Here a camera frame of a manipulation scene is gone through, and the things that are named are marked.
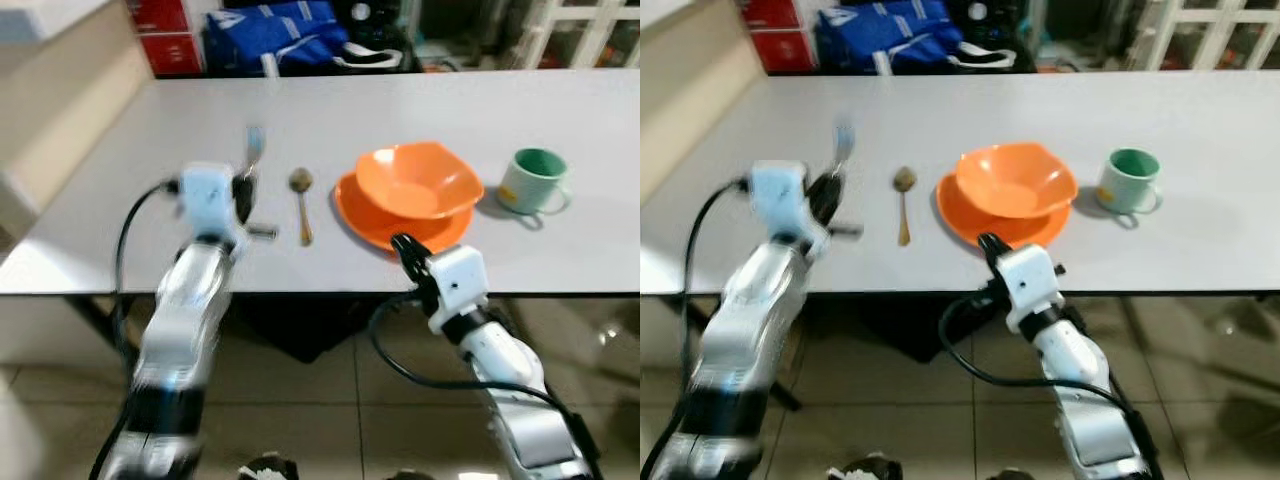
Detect orange round plate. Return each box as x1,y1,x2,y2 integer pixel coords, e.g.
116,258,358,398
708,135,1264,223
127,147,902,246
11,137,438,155
935,172,1071,251
333,170,476,253

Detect orange square bowl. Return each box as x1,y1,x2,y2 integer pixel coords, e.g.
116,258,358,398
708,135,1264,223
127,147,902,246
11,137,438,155
955,142,1079,221
355,141,486,221

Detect green white mug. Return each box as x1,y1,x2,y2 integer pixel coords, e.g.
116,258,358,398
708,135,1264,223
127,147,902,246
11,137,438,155
497,148,573,217
1095,148,1166,217

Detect red cardboard box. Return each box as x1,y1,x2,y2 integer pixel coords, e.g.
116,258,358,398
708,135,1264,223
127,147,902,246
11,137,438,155
128,0,191,36
138,32,205,78
738,0,801,31
750,28,816,76

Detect white black sneaker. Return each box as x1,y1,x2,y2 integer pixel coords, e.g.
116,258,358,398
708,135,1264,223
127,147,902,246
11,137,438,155
945,40,1019,73
333,40,408,73

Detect black table leg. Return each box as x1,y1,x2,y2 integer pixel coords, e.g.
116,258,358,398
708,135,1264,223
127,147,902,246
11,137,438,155
65,295,131,351
765,375,803,413

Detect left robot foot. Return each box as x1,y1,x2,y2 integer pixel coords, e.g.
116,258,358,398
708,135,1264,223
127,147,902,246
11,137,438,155
825,453,891,480
237,453,301,480

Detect white lattice glass cabinet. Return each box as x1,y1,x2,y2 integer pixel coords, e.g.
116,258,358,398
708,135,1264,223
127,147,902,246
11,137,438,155
510,0,641,71
1130,0,1280,71

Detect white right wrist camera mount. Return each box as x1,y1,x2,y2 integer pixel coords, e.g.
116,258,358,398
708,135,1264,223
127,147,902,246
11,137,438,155
995,243,1063,333
425,245,491,336

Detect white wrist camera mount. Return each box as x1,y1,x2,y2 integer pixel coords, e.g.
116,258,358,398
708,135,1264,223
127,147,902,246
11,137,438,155
748,160,826,251
995,243,1063,333
425,245,491,336
178,163,246,246

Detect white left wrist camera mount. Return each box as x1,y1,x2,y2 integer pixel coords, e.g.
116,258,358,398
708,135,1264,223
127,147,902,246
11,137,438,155
748,160,826,251
178,163,246,246

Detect metal spoon with gold handle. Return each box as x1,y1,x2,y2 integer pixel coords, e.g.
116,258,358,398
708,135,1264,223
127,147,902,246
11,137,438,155
288,167,316,247
893,166,919,247

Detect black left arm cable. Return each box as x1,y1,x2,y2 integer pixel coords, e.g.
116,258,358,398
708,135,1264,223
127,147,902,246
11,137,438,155
110,178,186,381
685,178,753,331

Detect black object with white ring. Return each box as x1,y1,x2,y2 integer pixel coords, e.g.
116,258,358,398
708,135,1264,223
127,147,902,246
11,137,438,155
960,0,1031,51
345,0,416,51

